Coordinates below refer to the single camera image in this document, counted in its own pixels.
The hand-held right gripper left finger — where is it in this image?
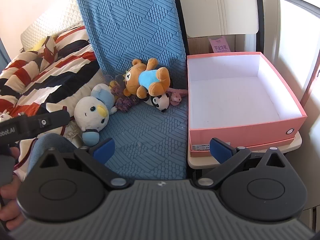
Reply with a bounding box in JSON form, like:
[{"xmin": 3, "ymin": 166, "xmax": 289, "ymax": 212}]
[{"xmin": 37, "ymin": 138, "xmax": 131, "ymax": 189}]

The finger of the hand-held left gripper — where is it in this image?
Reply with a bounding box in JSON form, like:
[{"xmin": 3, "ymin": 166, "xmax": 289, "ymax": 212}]
[{"xmin": 24, "ymin": 110, "xmax": 71, "ymax": 137}]

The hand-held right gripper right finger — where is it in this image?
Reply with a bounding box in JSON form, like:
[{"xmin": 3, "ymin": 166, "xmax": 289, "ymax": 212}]
[{"xmin": 195, "ymin": 137, "xmax": 288, "ymax": 189}]

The white and blue penguin plush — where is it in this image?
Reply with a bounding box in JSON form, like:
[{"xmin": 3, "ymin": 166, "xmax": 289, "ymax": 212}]
[{"xmin": 74, "ymin": 83, "xmax": 118, "ymax": 146}]

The purple ribbon bow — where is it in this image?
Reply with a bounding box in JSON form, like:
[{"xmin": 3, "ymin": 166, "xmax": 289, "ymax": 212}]
[{"xmin": 107, "ymin": 76, "xmax": 142, "ymax": 112}]

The pink cardboard box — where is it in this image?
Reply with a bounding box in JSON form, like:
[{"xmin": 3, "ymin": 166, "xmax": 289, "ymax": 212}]
[{"xmin": 187, "ymin": 52, "xmax": 307, "ymax": 148}]

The pink fuzzy plush toy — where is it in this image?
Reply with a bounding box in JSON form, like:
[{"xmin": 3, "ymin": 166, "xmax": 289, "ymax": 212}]
[{"xmin": 166, "ymin": 88, "xmax": 188, "ymax": 106}]

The small panda plush toy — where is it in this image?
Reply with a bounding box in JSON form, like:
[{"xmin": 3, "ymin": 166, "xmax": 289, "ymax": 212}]
[{"xmin": 145, "ymin": 92, "xmax": 171, "ymax": 113}]

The brown bear plush toy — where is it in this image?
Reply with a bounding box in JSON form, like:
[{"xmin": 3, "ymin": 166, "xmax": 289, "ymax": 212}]
[{"xmin": 123, "ymin": 58, "xmax": 171, "ymax": 99}]

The person's left hand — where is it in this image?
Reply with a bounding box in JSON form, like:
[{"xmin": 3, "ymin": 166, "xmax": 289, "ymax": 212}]
[{"xmin": 0, "ymin": 146, "xmax": 26, "ymax": 231}]

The person's jeans leg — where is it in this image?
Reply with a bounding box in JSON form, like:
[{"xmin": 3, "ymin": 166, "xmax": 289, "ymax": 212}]
[{"xmin": 25, "ymin": 134, "xmax": 81, "ymax": 178}]

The striped blanket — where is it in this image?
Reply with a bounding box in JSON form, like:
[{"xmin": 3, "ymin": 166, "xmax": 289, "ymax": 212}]
[{"xmin": 0, "ymin": 26, "xmax": 105, "ymax": 140}]

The yellow cloth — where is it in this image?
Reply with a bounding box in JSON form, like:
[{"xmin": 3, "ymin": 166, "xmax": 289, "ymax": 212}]
[{"xmin": 31, "ymin": 36, "xmax": 54, "ymax": 53}]

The white quilted cushion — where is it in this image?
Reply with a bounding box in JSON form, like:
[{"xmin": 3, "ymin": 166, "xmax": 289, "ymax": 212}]
[{"xmin": 20, "ymin": 0, "xmax": 84, "ymax": 53}]

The pink carton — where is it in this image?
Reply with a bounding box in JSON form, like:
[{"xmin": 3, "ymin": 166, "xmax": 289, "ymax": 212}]
[{"xmin": 209, "ymin": 36, "xmax": 230, "ymax": 54}]

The blue textured sofa cover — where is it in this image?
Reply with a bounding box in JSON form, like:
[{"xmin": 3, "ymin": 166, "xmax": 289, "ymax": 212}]
[{"xmin": 76, "ymin": 0, "xmax": 189, "ymax": 180}]

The beige folding chair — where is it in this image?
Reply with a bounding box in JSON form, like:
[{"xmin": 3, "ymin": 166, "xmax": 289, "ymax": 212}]
[{"xmin": 171, "ymin": 0, "xmax": 303, "ymax": 178}]

